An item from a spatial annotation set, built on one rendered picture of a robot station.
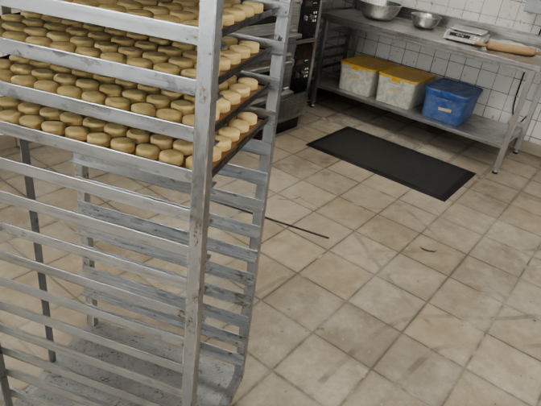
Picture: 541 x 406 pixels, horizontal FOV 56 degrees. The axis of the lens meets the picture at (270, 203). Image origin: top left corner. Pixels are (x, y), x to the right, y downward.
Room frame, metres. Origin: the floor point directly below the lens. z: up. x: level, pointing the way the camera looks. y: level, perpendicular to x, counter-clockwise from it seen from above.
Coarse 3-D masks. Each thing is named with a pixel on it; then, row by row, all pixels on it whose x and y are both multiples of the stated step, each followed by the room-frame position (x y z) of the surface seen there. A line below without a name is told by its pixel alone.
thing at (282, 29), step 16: (288, 0) 1.28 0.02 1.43; (288, 16) 1.28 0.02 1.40; (288, 32) 1.30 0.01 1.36; (272, 64) 1.28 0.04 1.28; (272, 96) 1.28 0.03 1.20; (272, 128) 1.28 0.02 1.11; (272, 144) 1.29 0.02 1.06; (256, 192) 1.29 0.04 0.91; (256, 224) 1.28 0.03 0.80; (256, 240) 1.28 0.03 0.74; (256, 272) 1.30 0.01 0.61; (240, 352) 1.28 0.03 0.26; (240, 368) 1.28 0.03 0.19
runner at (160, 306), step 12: (0, 252) 1.00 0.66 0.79; (24, 264) 0.99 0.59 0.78; (36, 264) 0.98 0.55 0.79; (60, 276) 0.96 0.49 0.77; (72, 276) 0.95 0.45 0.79; (84, 276) 0.95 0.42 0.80; (96, 288) 0.94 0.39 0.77; (108, 288) 0.93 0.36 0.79; (120, 288) 0.92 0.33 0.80; (132, 300) 0.91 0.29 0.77; (144, 300) 0.91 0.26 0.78; (156, 300) 0.90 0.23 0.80; (168, 312) 0.89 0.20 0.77; (180, 312) 0.88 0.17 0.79
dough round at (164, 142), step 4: (152, 136) 1.02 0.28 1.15; (156, 136) 1.03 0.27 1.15; (160, 136) 1.03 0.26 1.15; (164, 136) 1.03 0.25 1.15; (168, 136) 1.03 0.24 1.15; (152, 140) 1.01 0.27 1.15; (156, 140) 1.00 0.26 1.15; (160, 140) 1.01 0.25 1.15; (164, 140) 1.01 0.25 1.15; (168, 140) 1.01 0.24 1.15; (172, 140) 1.02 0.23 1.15; (156, 144) 1.00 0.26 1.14; (160, 144) 1.00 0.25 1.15; (164, 144) 1.00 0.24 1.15; (168, 144) 1.01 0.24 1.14; (172, 144) 1.02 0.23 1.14; (160, 148) 1.00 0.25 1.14; (164, 148) 1.00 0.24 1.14; (168, 148) 1.01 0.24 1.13
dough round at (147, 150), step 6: (138, 144) 0.97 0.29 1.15; (144, 144) 0.98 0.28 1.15; (150, 144) 0.98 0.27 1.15; (138, 150) 0.95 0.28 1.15; (144, 150) 0.95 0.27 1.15; (150, 150) 0.95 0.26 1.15; (156, 150) 0.96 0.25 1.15; (144, 156) 0.94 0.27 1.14; (150, 156) 0.94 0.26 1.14; (156, 156) 0.95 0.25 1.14
